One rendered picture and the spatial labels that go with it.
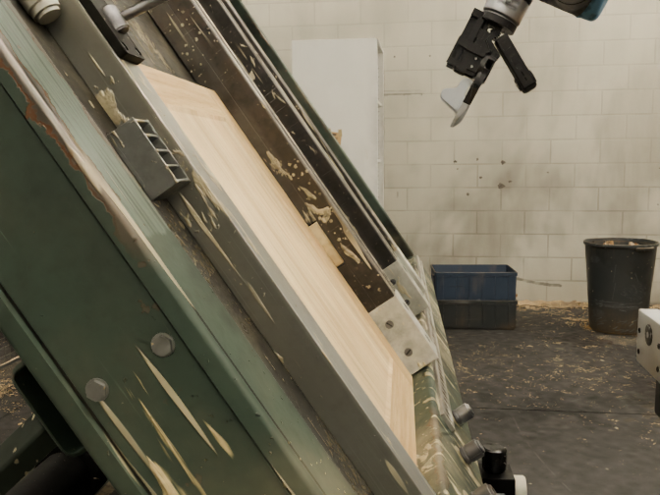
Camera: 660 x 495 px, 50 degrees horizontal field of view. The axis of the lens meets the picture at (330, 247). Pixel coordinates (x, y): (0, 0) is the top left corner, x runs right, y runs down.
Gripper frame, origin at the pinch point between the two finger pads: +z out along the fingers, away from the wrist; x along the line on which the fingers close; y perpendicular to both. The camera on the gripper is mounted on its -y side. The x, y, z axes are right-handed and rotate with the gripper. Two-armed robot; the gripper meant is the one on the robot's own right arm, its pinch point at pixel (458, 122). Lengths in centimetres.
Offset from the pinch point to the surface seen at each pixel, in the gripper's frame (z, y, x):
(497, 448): 44, -29, 29
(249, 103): 13.6, 30.9, 26.7
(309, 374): 32, 1, 75
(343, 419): 34, -3, 75
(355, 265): 29.1, 4.0, 25.8
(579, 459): 90, -111, -157
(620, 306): 40, -162, -377
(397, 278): 34.7, -4.2, -15.1
